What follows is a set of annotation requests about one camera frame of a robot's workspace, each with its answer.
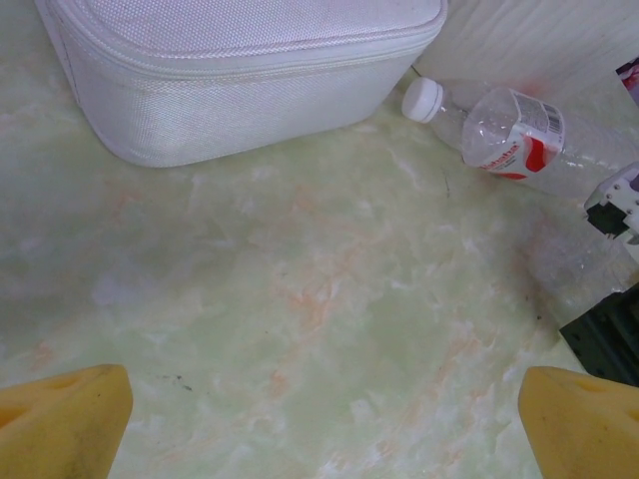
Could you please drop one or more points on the white zippered fabric case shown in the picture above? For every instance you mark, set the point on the white zippered fabric case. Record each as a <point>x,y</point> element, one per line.
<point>224,75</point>

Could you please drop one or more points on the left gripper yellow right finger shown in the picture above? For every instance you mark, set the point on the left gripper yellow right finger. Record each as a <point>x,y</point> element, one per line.
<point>589,434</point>

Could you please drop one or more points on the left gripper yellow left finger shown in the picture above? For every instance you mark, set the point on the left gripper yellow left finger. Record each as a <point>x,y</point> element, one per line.
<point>60,429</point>

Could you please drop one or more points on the white round waste bin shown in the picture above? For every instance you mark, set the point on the white round waste bin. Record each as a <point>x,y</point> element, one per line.
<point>524,40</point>

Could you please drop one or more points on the small clear bottle red label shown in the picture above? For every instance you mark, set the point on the small clear bottle red label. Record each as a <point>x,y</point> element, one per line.
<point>499,130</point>

